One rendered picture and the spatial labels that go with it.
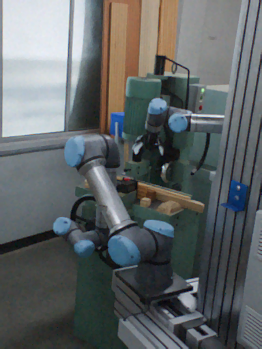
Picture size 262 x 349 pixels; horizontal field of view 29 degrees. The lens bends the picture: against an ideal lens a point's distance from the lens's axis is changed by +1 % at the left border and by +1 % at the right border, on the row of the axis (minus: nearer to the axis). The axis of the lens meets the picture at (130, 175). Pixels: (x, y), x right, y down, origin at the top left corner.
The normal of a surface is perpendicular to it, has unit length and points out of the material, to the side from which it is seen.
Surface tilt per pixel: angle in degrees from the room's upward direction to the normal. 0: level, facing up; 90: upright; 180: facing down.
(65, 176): 90
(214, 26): 90
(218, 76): 90
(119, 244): 95
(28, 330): 0
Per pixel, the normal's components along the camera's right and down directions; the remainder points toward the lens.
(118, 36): 0.72, 0.20
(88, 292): -0.57, 0.18
